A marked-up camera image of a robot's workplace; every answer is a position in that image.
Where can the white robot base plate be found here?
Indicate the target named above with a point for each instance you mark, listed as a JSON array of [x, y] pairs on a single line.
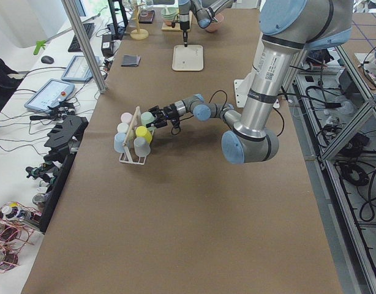
[[242, 94]]

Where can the yellow cup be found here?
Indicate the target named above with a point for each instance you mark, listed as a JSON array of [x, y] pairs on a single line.
[[143, 132]]

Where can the blue cup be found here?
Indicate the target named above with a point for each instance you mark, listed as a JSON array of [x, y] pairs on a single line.
[[118, 142]]

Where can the black box with label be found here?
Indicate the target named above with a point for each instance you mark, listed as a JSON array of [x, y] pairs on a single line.
[[109, 45]]

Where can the pink bowl with ice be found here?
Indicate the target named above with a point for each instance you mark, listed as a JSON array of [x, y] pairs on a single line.
[[216, 23]]

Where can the green handled grabber tool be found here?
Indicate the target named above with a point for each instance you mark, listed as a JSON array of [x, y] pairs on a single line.
[[89, 28]]

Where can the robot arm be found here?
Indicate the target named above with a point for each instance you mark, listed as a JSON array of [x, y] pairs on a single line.
[[204, 13], [287, 27]]

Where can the wooden cutting board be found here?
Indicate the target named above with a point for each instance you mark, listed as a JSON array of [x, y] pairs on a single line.
[[166, 26]]

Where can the grey cup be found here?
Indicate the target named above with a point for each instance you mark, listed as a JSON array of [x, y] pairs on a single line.
[[141, 147]]

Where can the teach pendant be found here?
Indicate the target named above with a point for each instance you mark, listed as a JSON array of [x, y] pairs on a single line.
[[77, 70], [50, 95]]

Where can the near teach pendant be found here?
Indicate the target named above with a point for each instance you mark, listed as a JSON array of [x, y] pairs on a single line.
[[50, 95]]

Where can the aluminium frame post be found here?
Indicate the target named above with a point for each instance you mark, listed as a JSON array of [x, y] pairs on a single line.
[[75, 21]]

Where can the cream rabbit tray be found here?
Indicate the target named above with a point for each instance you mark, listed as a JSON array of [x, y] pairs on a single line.
[[188, 59]]

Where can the cream white cup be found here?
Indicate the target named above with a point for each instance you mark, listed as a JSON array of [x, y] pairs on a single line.
[[123, 127]]

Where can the pink cup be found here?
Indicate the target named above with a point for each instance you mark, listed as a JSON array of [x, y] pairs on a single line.
[[126, 117]]

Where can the wooden mug tree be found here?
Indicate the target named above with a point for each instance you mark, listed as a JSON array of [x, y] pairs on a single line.
[[138, 33]]

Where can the folded grey cloth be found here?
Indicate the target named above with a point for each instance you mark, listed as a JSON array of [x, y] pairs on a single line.
[[131, 60]]

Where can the stacked green bowls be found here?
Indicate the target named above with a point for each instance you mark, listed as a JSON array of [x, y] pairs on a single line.
[[168, 14]]

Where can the white wire cup rack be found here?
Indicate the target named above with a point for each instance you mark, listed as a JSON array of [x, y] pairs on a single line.
[[129, 156]]

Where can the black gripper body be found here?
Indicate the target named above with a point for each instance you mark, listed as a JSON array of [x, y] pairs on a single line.
[[184, 25], [168, 111]]

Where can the far teach pendant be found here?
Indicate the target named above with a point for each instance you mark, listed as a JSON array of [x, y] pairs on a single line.
[[77, 70]]

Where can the green cup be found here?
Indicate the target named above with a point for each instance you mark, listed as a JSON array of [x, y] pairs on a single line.
[[147, 118]]

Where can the black computer mouse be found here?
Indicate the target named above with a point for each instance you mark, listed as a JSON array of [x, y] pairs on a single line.
[[47, 60]]

